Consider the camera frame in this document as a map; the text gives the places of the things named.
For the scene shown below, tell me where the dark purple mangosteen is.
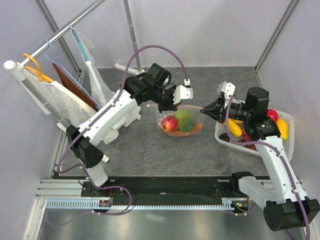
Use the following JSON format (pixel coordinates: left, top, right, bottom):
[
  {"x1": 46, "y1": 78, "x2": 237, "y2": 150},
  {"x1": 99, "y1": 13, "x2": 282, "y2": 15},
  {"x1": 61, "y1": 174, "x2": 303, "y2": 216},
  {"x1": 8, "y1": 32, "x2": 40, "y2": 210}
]
[{"x1": 218, "y1": 132, "x2": 230, "y2": 143}]

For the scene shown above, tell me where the white plastic basket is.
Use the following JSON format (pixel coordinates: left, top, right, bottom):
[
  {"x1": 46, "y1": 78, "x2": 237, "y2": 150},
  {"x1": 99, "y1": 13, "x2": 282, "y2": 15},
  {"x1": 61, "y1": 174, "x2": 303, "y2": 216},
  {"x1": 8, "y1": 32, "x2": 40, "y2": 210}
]
[{"x1": 214, "y1": 110, "x2": 295, "y2": 161}]

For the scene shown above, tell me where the brown garment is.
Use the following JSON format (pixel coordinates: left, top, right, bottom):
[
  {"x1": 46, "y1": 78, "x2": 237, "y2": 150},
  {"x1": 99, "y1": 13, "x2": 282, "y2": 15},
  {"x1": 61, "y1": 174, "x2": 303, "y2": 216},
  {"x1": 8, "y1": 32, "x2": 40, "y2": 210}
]
[{"x1": 52, "y1": 63, "x2": 99, "y2": 111}]

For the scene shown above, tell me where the orange hanger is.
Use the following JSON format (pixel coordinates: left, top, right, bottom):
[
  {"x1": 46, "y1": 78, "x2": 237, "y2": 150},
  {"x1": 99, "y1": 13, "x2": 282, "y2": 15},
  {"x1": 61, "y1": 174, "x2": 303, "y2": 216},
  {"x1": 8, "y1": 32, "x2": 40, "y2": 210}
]
[{"x1": 22, "y1": 53, "x2": 54, "y2": 84}]

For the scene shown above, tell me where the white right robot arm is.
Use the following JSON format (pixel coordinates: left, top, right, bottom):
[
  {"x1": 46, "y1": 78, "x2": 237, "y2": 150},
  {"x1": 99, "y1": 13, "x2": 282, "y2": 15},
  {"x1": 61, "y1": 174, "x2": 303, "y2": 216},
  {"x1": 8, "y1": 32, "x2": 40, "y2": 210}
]
[{"x1": 200, "y1": 82, "x2": 320, "y2": 239}]

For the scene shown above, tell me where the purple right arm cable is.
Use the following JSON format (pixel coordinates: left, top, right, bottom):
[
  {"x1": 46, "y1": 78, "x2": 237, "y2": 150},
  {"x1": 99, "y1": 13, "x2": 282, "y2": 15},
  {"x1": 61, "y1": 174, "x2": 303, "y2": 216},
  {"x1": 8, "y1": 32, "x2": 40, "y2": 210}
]
[{"x1": 224, "y1": 95, "x2": 312, "y2": 240}]

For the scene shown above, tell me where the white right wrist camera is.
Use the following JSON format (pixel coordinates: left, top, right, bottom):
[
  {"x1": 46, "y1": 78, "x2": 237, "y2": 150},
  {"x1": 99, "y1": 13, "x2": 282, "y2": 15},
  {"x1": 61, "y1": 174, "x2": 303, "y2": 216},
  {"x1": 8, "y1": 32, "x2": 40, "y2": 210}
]
[{"x1": 217, "y1": 81, "x2": 236, "y2": 100}]

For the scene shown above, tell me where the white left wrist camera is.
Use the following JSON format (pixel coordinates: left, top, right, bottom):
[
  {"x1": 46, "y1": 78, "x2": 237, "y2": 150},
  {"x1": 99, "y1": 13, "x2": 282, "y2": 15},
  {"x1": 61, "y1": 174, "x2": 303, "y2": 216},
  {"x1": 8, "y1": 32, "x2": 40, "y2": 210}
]
[{"x1": 173, "y1": 78, "x2": 194, "y2": 105}]

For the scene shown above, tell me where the orange carrot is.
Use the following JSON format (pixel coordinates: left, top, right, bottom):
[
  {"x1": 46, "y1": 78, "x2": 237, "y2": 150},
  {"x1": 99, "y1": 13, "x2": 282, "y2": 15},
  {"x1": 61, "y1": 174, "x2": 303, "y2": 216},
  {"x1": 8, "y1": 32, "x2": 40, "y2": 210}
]
[{"x1": 162, "y1": 123, "x2": 203, "y2": 137}]

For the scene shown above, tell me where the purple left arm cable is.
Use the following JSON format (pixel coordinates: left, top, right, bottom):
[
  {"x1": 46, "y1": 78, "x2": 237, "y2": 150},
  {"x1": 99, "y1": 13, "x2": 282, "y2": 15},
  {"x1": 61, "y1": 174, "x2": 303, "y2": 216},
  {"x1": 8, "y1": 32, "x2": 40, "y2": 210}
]
[{"x1": 56, "y1": 44, "x2": 190, "y2": 176}]

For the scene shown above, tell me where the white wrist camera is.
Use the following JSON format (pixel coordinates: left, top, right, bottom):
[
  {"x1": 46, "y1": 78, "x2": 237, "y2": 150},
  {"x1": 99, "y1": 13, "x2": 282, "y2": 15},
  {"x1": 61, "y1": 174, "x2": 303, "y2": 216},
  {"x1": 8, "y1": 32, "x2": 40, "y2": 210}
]
[
  {"x1": 173, "y1": 78, "x2": 194, "y2": 105},
  {"x1": 217, "y1": 81, "x2": 236, "y2": 100}
]

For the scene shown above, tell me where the green-yellow mango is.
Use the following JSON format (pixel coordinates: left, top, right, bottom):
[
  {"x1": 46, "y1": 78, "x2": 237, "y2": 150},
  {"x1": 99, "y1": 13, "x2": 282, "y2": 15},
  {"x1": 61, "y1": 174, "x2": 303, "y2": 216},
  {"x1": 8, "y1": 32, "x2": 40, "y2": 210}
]
[{"x1": 177, "y1": 117, "x2": 196, "y2": 133}]

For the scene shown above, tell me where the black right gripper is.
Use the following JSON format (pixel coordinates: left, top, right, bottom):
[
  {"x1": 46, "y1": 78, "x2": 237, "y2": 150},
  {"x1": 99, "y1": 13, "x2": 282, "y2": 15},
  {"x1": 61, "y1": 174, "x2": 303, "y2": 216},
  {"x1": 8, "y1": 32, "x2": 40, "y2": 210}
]
[{"x1": 200, "y1": 94, "x2": 253, "y2": 124}]

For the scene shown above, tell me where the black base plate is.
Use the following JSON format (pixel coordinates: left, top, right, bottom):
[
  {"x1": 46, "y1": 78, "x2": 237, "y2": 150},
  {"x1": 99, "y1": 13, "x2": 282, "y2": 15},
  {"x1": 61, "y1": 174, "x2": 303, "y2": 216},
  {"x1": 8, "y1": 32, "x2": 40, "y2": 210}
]
[{"x1": 80, "y1": 175, "x2": 261, "y2": 203}]

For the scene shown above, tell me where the clear pink-dotted zip bag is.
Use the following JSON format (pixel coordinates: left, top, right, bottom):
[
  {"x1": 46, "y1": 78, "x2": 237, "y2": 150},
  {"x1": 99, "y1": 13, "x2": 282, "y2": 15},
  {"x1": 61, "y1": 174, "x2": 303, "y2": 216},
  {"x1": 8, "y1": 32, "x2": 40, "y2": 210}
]
[{"x1": 146, "y1": 103, "x2": 205, "y2": 137}]

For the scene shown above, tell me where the purple grape bunch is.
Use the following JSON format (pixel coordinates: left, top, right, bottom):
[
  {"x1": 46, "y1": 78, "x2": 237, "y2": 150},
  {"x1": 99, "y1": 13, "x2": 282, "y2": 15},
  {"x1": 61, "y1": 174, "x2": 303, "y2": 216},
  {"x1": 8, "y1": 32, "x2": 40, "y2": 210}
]
[{"x1": 241, "y1": 132, "x2": 257, "y2": 151}]

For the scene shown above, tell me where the metal clothes rack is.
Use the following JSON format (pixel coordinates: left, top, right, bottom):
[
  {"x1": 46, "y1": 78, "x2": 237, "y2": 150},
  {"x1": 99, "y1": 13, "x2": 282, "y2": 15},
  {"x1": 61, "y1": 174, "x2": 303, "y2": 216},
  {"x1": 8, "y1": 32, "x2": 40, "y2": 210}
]
[{"x1": 3, "y1": 0, "x2": 151, "y2": 163}]

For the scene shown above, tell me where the red tomato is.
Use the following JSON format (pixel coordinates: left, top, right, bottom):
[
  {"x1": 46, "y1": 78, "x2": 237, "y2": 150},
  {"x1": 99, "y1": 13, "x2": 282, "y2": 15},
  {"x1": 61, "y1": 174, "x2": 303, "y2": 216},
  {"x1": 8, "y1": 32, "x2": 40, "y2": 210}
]
[{"x1": 267, "y1": 108, "x2": 279, "y2": 122}]

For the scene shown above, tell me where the teal hanger with white cloth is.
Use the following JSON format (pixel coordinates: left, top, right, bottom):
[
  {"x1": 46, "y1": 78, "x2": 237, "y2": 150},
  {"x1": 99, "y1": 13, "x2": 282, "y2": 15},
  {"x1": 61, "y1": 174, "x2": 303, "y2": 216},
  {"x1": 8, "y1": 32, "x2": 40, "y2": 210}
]
[{"x1": 71, "y1": 28, "x2": 115, "y2": 108}]

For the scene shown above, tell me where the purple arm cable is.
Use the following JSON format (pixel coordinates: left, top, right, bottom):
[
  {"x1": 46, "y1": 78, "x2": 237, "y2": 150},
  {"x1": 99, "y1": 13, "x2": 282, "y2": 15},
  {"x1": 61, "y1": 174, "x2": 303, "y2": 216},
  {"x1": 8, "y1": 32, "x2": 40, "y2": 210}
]
[
  {"x1": 224, "y1": 95, "x2": 312, "y2": 240},
  {"x1": 56, "y1": 44, "x2": 190, "y2": 176}
]

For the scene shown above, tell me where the blue wire hanger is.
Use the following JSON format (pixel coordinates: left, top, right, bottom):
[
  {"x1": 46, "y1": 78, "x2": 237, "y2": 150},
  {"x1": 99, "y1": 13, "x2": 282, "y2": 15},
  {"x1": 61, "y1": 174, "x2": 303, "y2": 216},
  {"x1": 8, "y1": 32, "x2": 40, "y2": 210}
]
[{"x1": 43, "y1": 38, "x2": 101, "y2": 108}]

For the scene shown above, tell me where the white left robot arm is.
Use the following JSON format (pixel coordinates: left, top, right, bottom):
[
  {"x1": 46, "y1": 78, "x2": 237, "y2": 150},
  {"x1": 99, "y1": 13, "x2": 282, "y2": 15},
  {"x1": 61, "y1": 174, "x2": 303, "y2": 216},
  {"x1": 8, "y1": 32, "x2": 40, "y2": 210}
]
[{"x1": 66, "y1": 63, "x2": 177, "y2": 197}]

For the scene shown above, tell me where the green cabbage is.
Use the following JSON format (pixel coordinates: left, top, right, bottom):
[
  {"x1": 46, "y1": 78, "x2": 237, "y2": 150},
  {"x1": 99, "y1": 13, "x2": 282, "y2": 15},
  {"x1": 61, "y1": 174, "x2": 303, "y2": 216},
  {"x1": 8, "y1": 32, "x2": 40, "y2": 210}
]
[{"x1": 173, "y1": 108, "x2": 191, "y2": 121}]

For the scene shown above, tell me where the red apple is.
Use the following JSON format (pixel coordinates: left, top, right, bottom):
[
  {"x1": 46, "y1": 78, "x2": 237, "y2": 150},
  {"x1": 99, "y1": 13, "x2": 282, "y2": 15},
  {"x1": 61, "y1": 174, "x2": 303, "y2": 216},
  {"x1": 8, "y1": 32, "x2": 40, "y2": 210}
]
[{"x1": 161, "y1": 115, "x2": 178, "y2": 132}]

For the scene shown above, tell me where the yellow mango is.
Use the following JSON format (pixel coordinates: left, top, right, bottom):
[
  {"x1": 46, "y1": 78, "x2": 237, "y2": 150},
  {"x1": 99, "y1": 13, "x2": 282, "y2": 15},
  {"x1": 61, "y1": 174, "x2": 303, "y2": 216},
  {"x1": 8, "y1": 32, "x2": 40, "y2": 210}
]
[{"x1": 276, "y1": 118, "x2": 289, "y2": 141}]

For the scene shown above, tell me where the white garment on hanger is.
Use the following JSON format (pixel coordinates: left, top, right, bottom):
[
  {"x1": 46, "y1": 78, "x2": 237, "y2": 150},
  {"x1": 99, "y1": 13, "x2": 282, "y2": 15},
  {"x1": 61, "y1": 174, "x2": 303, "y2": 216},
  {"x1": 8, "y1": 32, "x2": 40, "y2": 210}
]
[{"x1": 23, "y1": 70, "x2": 97, "y2": 127}]

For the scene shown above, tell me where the yellow corn cob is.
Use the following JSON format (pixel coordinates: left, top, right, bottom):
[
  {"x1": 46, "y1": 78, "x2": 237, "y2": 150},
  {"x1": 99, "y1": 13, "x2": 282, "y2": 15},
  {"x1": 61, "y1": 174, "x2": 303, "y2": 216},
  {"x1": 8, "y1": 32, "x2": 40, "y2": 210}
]
[{"x1": 228, "y1": 118, "x2": 244, "y2": 137}]

